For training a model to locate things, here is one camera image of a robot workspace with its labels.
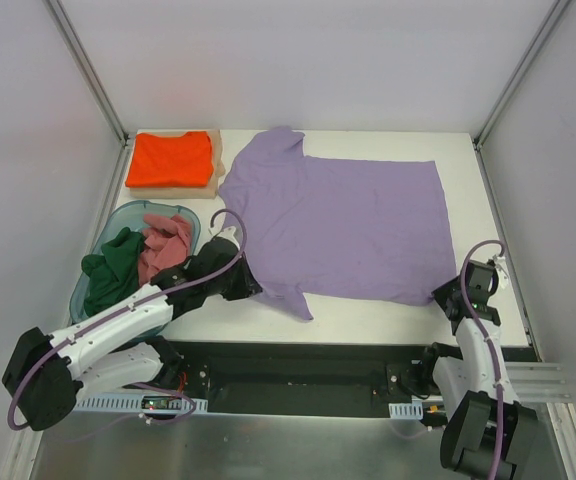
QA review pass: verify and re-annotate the aluminium corner post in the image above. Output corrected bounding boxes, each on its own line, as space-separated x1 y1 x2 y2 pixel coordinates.
473 0 574 152
42 0 129 145

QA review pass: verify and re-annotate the right aluminium corner post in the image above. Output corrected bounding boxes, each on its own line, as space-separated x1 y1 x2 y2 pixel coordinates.
473 0 574 152

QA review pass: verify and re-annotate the dark green t shirt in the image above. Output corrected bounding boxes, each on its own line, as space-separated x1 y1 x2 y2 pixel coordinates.
81 227 144 317

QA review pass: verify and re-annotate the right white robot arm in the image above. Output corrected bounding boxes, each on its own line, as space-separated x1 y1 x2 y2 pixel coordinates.
417 260 538 479

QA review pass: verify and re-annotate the folded beige t shirt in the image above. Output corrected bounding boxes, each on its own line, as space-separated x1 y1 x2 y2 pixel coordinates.
125 130 225 199

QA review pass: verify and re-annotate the white cable duct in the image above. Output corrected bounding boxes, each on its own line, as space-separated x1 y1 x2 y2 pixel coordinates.
388 402 424 421
74 393 208 416

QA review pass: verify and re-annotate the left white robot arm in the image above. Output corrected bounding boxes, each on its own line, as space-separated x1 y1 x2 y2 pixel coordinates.
2 236 261 431

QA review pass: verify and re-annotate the left white cable duct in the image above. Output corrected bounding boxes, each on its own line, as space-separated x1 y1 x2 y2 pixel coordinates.
74 393 208 416

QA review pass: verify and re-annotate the right white cable duct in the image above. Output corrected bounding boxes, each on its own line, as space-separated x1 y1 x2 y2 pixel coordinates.
388 402 424 421

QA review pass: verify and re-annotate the lilac purple t shirt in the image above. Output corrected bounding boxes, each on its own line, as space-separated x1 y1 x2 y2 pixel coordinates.
219 127 457 320

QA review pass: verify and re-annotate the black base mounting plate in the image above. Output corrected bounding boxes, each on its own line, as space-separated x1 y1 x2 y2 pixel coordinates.
62 337 542 416

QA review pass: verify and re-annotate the pink red t shirt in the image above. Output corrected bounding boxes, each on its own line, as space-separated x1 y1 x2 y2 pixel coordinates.
137 214 193 286

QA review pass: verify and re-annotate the left aluminium corner post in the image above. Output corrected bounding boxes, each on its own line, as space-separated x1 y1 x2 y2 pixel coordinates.
42 0 129 145

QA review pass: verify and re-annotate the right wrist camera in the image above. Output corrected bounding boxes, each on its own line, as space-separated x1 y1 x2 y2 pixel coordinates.
487 254 511 291

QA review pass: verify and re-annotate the folded orange t shirt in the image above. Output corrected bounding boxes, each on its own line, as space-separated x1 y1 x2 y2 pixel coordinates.
125 131 215 189

